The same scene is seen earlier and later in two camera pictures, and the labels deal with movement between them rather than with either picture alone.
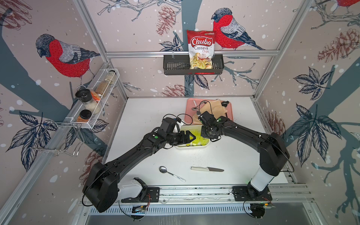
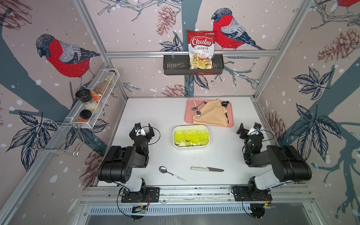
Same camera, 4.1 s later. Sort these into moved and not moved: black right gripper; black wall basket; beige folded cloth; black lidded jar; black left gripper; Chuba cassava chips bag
Moved: black right gripper; black left gripper
Not moved: black wall basket; beige folded cloth; Chuba cassava chips bag; black lidded jar
